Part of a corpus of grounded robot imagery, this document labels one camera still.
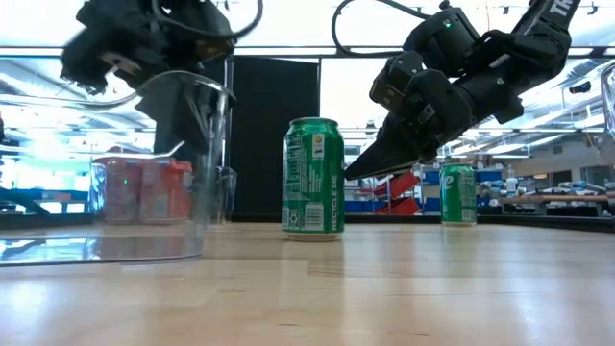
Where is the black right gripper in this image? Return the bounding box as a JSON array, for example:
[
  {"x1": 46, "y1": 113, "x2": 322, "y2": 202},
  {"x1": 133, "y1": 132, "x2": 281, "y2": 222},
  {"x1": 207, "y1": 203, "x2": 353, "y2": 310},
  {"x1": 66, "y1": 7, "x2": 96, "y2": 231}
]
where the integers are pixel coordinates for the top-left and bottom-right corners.
[{"x1": 343, "y1": 68, "x2": 478, "y2": 183}]

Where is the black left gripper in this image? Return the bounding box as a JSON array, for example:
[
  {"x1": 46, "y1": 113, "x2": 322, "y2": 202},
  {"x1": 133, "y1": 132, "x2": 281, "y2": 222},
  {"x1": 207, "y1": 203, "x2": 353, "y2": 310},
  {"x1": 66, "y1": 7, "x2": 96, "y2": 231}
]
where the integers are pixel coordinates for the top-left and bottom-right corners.
[{"x1": 60, "y1": 3, "x2": 216, "y2": 156}]

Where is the green soda can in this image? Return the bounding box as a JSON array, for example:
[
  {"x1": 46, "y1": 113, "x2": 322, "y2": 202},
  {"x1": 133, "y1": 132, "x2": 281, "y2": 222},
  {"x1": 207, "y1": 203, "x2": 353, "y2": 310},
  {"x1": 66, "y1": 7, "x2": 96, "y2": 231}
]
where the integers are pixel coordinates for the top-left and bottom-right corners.
[
  {"x1": 439, "y1": 161, "x2": 478, "y2": 228},
  {"x1": 281, "y1": 116, "x2": 346, "y2": 242}
]

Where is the red shelf bin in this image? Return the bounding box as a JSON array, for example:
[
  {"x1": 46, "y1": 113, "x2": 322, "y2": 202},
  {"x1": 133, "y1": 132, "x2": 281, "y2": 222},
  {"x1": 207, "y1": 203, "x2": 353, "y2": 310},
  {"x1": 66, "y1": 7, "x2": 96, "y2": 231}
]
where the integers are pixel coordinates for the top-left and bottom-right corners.
[
  {"x1": 377, "y1": 195, "x2": 422, "y2": 216},
  {"x1": 391, "y1": 171, "x2": 420, "y2": 198}
]

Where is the black backdrop panel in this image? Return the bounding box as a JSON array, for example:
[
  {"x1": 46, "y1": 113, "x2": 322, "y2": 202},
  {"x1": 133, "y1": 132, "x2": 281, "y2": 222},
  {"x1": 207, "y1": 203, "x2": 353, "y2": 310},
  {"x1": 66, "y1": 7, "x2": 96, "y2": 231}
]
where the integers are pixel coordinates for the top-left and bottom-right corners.
[{"x1": 153, "y1": 55, "x2": 322, "y2": 224}]

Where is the black overhead beam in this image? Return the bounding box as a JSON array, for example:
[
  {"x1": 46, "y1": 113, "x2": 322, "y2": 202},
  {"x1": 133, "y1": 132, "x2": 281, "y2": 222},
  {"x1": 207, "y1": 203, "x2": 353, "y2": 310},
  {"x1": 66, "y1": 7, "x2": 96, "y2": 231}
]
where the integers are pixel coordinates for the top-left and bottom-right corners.
[{"x1": 0, "y1": 44, "x2": 615, "y2": 60}]

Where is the wooden workbench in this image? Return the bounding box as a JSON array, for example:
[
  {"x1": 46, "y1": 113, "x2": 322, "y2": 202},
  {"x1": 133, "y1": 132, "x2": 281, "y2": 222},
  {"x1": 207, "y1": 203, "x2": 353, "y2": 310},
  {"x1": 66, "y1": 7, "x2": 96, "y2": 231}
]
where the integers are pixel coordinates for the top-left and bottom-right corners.
[{"x1": 517, "y1": 191, "x2": 615, "y2": 217}]

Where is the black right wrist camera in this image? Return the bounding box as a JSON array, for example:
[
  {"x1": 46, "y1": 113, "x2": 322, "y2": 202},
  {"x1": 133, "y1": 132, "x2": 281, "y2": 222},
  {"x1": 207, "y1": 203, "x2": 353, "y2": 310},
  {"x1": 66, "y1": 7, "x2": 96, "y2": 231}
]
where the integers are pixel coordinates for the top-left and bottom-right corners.
[{"x1": 370, "y1": 51, "x2": 425, "y2": 114}]

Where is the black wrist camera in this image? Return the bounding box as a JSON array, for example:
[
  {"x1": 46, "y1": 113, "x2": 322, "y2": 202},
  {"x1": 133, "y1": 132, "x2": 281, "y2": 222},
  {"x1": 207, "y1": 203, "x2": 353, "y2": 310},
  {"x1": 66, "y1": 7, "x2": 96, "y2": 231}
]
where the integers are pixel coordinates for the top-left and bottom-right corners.
[
  {"x1": 184, "y1": 2, "x2": 237, "y2": 62},
  {"x1": 370, "y1": 51, "x2": 425, "y2": 114}
]

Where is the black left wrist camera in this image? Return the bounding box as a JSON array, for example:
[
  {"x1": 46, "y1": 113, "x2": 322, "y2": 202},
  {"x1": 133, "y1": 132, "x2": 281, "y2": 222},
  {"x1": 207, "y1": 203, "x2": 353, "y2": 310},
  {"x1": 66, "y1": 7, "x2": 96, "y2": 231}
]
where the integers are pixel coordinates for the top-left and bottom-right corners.
[{"x1": 184, "y1": 2, "x2": 237, "y2": 62}]

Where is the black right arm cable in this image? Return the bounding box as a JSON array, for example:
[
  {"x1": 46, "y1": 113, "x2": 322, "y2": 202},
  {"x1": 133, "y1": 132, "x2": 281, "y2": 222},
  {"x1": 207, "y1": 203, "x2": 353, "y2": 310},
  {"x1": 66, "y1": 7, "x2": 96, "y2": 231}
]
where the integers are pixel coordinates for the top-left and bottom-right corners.
[{"x1": 330, "y1": 0, "x2": 433, "y2": 57}]

